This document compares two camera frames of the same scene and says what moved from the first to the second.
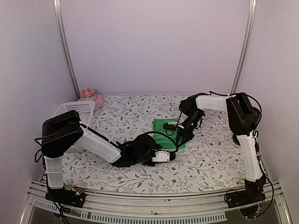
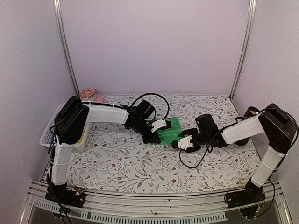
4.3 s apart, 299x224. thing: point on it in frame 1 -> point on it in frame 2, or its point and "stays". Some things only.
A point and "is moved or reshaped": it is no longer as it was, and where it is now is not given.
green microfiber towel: [162, 141] is moved or reshaped
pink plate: [98, 102] stays
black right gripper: [187, 136] -> [188, 131]
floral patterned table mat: [212, 158] stays
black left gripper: [157, 147] -> [152, 139]
